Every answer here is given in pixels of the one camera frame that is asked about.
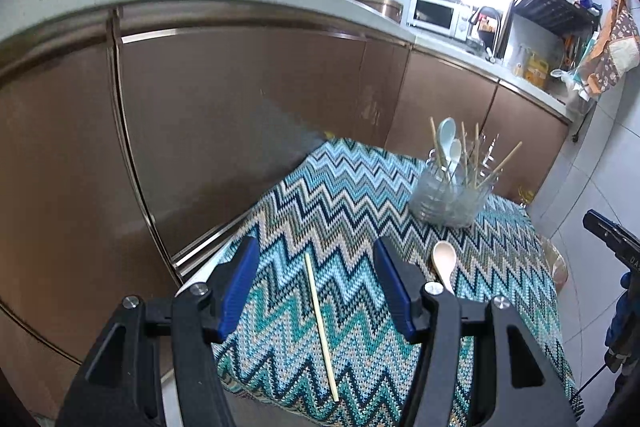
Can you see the copper pot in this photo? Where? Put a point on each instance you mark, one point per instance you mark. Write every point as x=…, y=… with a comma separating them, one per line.
x=380, y=7

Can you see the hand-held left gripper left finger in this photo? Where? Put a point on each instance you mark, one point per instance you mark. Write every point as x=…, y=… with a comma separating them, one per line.
x=242, y=287

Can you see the patterned hanging apron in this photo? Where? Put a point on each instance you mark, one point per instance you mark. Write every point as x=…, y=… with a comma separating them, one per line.
x=610, y=57

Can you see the clear plastic bag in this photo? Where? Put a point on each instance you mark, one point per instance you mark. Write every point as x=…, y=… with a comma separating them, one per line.
x=562, y=79

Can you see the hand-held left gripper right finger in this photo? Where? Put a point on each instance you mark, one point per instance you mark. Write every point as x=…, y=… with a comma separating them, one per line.
x=392, y=287

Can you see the small white ceramic spoon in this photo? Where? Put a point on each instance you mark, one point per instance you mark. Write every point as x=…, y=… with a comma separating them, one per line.
x=455, y=152

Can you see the zigzag knitted tablecloth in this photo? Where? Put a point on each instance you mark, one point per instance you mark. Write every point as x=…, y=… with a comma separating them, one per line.
x=350, y=217

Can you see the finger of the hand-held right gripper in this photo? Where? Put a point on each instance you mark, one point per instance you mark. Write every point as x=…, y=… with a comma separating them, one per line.
x=610, y=234

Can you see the translucent waste bin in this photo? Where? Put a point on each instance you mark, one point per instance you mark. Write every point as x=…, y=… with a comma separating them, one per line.
x=556, y=264

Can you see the brown kitchen cabinet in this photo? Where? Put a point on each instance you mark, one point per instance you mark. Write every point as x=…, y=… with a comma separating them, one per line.
x=225, y=107

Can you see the yellow bottle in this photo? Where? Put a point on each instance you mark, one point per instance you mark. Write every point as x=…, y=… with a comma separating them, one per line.
x=536, y=69

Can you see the clear plastic utensil holder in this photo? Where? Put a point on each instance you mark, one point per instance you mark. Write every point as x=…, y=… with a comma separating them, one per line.
x=445, y=207

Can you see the light blue ceramic spoon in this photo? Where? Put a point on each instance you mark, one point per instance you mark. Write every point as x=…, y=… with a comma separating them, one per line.
x=446, y=129

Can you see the white microwave oven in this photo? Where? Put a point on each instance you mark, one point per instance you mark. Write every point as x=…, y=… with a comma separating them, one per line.
x=435, y=14

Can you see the beige ceramic spoon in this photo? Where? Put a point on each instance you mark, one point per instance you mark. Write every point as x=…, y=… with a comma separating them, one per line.
x=443, y=257

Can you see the person's right hand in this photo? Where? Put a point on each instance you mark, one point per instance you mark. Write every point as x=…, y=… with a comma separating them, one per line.
x=616, y=322

